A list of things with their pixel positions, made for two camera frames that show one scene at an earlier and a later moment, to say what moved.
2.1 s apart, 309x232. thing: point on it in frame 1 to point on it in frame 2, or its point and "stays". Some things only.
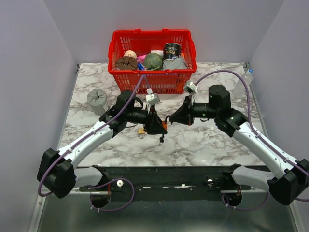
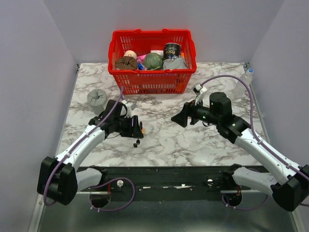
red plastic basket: (141, 41) stays
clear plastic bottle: (239, 87) stays
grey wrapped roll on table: (97, 99) stays
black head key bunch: (161, 139) to (135, 145)
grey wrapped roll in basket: (178, 63) stays
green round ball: (152, 61) stays
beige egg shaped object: (130, 53) stays
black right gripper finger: (180, 116) stays
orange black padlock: (165, 123) to (143, 129)
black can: (171, 50) stays
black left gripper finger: (157, 127) to (137, 132)
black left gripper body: (149, 117) to (126, 127)
